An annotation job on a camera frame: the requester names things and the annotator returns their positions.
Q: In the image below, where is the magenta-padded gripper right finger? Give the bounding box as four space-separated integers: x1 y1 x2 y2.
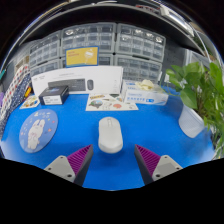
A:
134 144 184 185

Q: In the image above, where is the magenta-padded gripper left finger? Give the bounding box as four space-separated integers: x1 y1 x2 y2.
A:
44 144 94 187

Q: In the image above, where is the white computer mouse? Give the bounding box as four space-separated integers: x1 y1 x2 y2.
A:
97 116 124 155

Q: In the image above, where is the white plant pot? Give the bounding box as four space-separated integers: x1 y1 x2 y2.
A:
178 104 205 139

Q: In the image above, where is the sticker sheet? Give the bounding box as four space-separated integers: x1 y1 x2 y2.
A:
85 93 139 112
19 94 42 110

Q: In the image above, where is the small black box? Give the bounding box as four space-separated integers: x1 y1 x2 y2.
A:
38 85 70 106

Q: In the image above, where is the white blue glove box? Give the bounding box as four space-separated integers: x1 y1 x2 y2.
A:
120 79 170 107

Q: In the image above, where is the navy dotted cloth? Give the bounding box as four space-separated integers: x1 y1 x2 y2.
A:
0 71 33 141

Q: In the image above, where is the yellow tool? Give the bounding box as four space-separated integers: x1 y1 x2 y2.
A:
23 85 33 99

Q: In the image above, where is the green leafy plant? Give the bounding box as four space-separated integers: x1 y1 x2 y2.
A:
165 61 224 159

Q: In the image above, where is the long white keyboard box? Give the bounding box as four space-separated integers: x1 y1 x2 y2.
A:
30 65 124 98

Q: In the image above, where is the red white checkered cloth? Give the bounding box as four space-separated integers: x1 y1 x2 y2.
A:
0 63 31 124

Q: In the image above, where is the yellow blue-framed box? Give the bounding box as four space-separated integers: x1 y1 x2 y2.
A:
64 45 100 68

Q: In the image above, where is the black overhead shelf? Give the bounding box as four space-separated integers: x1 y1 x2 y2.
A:
19 0 208 54

